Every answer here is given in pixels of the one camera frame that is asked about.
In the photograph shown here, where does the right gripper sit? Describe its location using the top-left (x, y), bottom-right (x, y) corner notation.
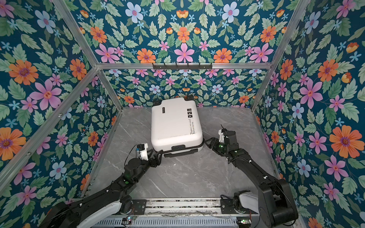
top-left (205, 137), bottom-right (230, 155)

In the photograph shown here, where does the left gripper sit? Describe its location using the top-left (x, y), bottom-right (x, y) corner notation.
top-left (132, 149), bottom-right (163, 185)

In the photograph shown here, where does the white black suitcase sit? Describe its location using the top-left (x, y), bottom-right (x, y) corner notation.
top-left (151, 96), bottom-right (204, 157)

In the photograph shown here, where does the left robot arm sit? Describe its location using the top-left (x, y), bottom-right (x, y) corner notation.
top-left (40, 150), bottom-right (162, 228)

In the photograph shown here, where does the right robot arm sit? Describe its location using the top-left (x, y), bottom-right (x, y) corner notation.
top-left (205, 128), bottom-right (299, 228)

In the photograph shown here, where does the metal hook bar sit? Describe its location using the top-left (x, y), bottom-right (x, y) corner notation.
top-left (152, 63), bottom-right (213, 70)

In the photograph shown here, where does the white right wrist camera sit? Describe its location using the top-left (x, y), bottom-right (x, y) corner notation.
top-left (218, 129), bottom-right (227, 143)

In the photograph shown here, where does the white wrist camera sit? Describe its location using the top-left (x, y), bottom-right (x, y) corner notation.
top-left (218, 129), bottom-right (227, 143)
top-left (136, 143), bottom-right (148, 161)

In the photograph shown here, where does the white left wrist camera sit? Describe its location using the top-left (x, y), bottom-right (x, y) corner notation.
top-left (136, 143), bottom-right (148, 161)

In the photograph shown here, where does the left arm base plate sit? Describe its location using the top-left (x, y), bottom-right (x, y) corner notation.
top-left (126, 199), bottom-right (147, 215)

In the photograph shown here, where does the aluminium mounting rail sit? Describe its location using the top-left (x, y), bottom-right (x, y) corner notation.
top-left (65, 197), bottom-right (301, 219)

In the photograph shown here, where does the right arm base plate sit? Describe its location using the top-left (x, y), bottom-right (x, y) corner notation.
top-left (220, 198), bottom-right (250, 214)

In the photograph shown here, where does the white perforated cable tray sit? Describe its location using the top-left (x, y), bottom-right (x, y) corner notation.
top-left (93, 217), bottom-right (238, 228)

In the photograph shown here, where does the aluminium frame cage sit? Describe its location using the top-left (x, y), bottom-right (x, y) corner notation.
top-left (1, 1), bottom-right (299, 199)

